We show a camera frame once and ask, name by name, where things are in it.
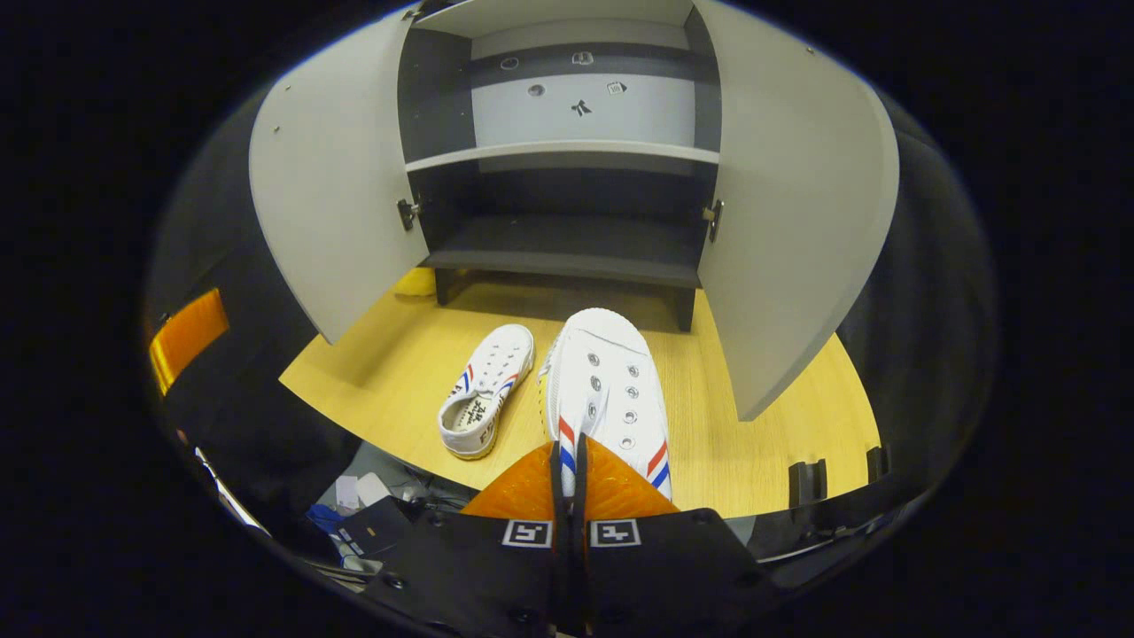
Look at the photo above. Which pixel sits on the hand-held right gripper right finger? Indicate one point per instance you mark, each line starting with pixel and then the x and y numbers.
pixel 664 576

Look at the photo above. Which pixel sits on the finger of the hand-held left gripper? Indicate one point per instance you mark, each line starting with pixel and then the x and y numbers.
pixel 188 341

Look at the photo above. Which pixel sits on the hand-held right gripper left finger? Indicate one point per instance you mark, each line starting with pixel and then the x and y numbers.
pixel 478 576

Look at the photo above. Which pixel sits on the white striped shoe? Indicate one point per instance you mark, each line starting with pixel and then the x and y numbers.
pixel 487 390
pixel 611 372

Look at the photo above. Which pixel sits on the grey cabinet door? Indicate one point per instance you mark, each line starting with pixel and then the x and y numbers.
pixel 337 177
pixel 797 221

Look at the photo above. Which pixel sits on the grey shoe cabinet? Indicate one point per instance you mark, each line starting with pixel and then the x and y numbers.
pixel 567 248

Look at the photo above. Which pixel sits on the flat black box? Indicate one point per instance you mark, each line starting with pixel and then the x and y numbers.
pixel 376 527

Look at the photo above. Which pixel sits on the black backdrop cloth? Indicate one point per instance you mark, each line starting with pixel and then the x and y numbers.
pixel 930 310
pixel 221 230

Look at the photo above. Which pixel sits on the small white box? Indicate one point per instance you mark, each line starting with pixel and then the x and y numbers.
pixel 359 492

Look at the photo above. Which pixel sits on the blue cloth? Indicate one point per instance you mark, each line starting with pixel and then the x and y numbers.
pixel 323 523

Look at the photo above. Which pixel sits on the black table clamp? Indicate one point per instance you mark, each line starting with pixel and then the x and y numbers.
pixel 806 483
pixel 877 463

